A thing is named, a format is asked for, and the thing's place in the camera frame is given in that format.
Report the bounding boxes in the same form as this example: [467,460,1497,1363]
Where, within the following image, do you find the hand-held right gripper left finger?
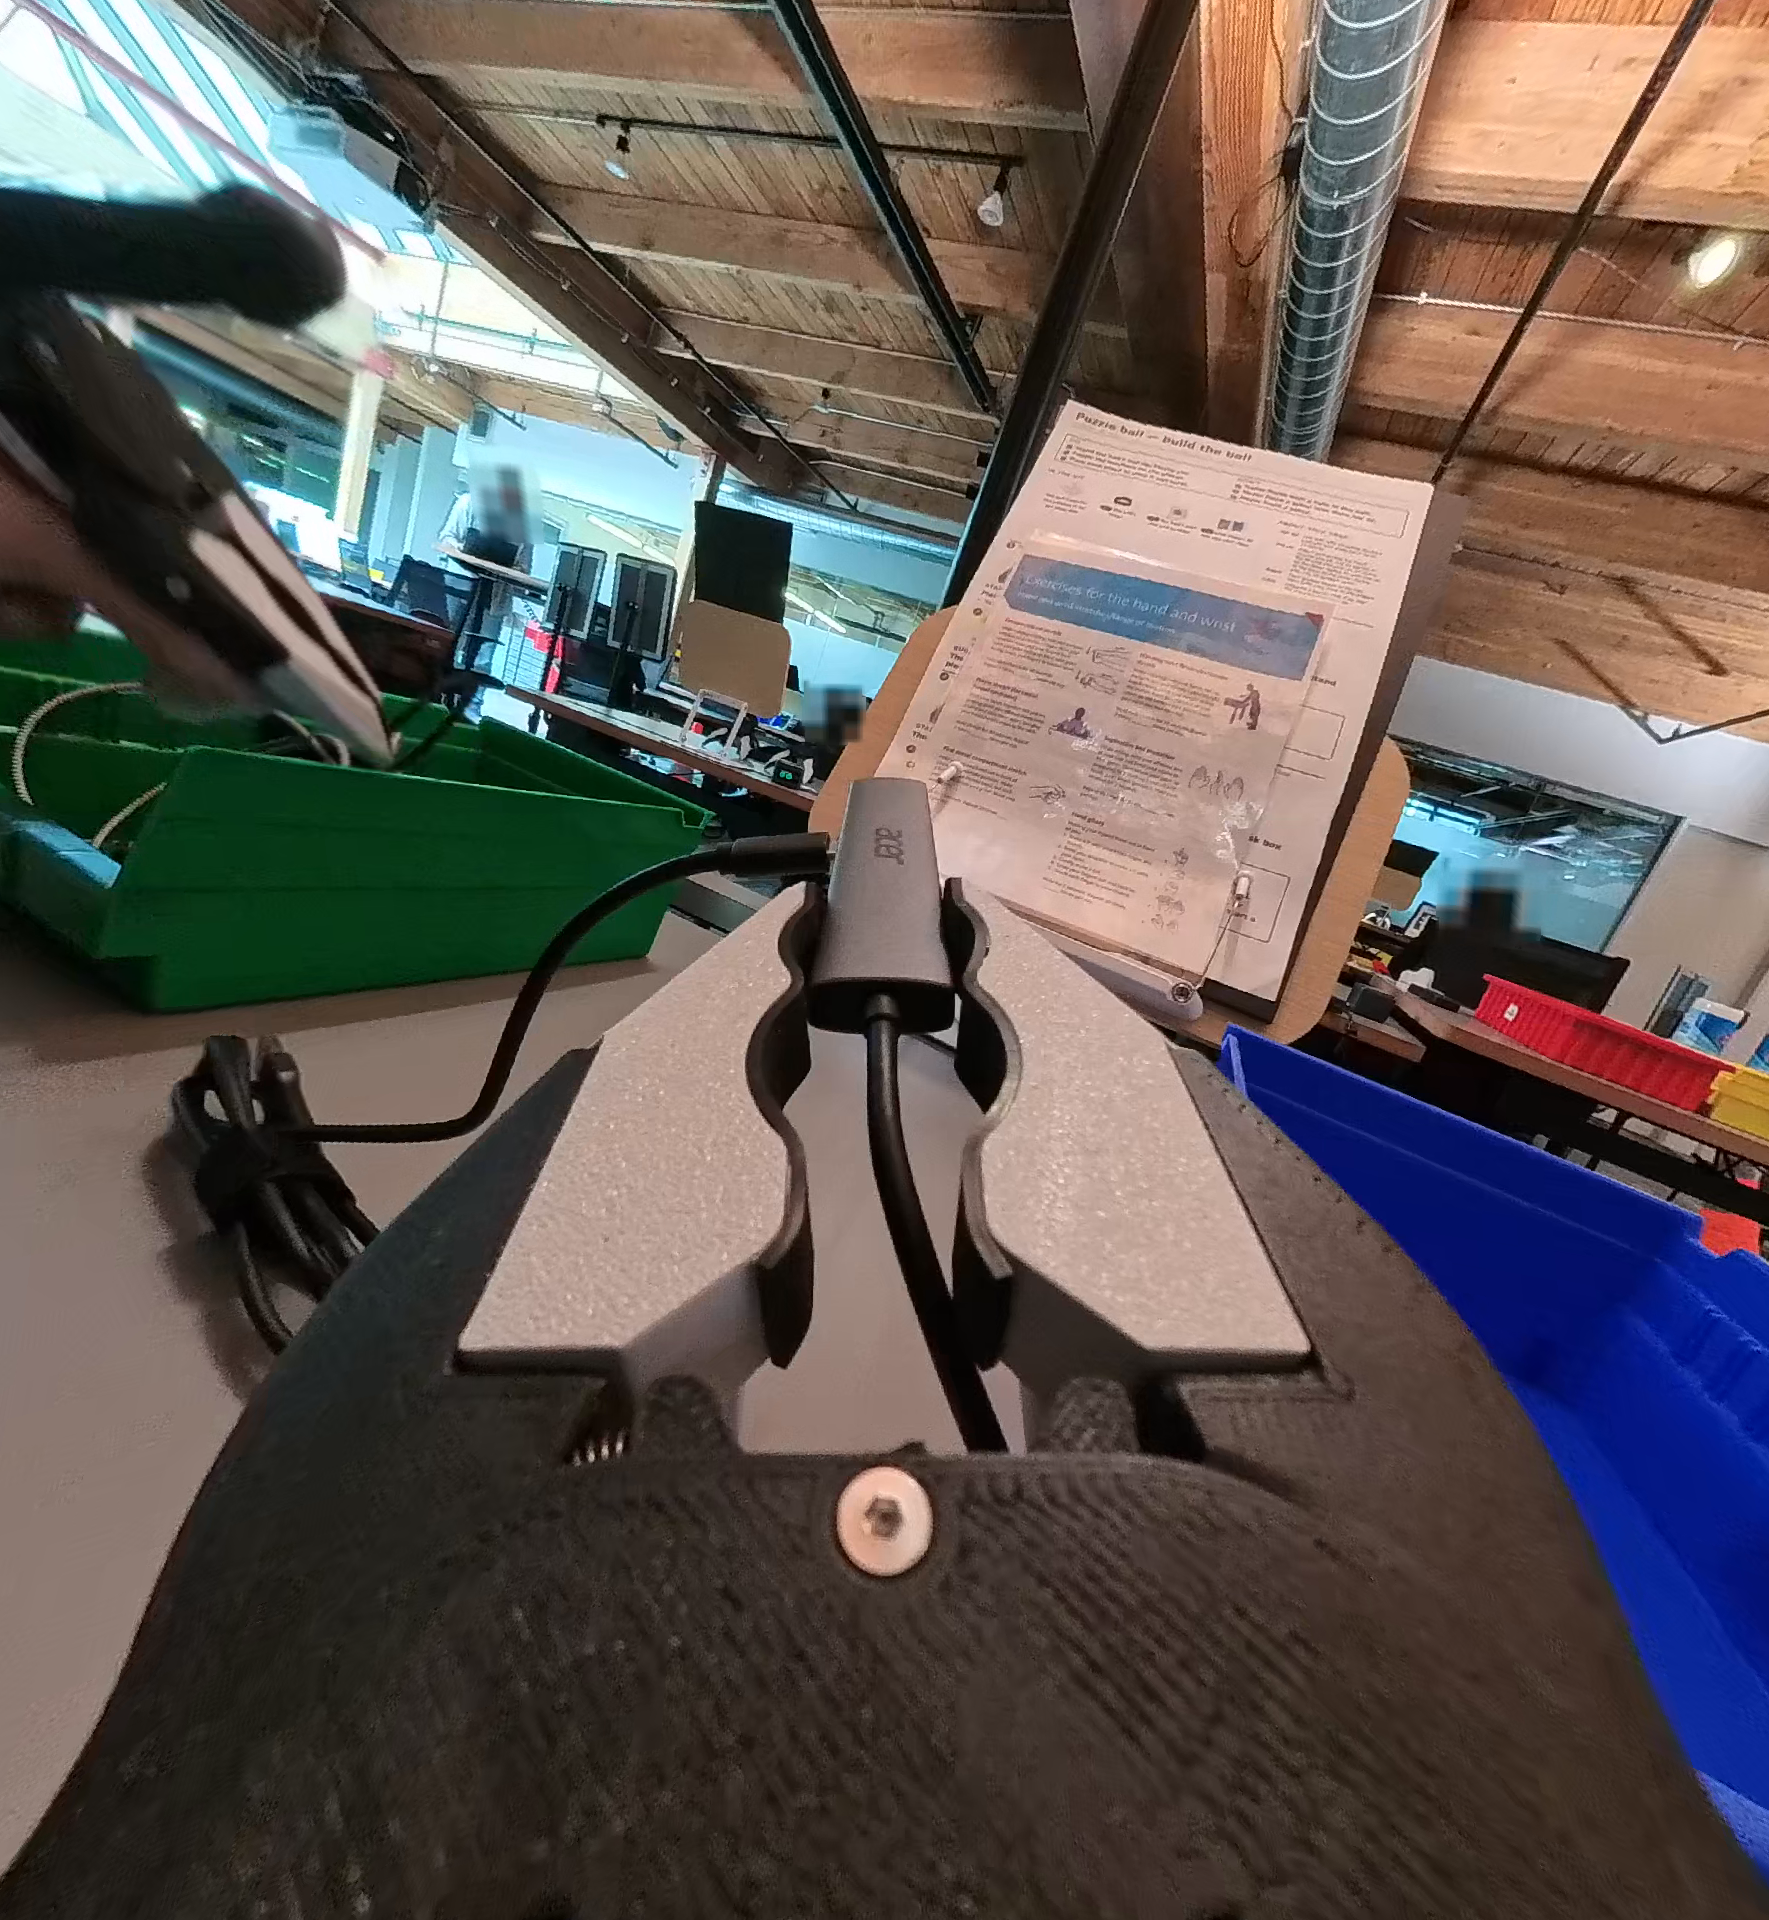
[456,882,826,1397]

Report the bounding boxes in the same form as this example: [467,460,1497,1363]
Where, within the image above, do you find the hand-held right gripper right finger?
[945,882,1313,1394]

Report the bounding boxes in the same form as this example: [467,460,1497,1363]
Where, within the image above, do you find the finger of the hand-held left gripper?
[185,499,400,763]

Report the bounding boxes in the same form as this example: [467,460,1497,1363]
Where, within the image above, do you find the green plastic bin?
[0,630,714,1012]

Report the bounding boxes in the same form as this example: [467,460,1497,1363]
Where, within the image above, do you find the grey USB hub black cable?
[171,781,1013,1453]

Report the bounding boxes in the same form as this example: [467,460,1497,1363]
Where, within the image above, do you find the blue plastic bin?
[1218,1024,1769,1920]

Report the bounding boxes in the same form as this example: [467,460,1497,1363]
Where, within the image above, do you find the grey desk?
[0,839,1232,1920]

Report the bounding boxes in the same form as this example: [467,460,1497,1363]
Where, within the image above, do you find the wooden document stand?
[809,478,1471,1052]

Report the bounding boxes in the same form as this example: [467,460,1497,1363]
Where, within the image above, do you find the laminated exercise sheet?
[913,532,1337,962]

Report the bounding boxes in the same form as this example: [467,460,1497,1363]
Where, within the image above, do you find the black monitor screen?
[694,501,794,614]

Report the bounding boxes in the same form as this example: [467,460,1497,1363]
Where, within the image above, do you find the red plastic bin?
[1475,975,1732,1113]

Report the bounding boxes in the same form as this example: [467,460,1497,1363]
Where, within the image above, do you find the wooden background table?
[1400,991,1769,1202]

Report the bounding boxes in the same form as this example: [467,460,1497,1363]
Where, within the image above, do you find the printed instruction sheet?
[876,398,1439,999]

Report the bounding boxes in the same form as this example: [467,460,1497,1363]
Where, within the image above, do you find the silver braided cable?
[14,682,353,855]

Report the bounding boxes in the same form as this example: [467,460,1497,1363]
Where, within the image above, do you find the silver ribbed ventilation duct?
[1266,0,1447,458]

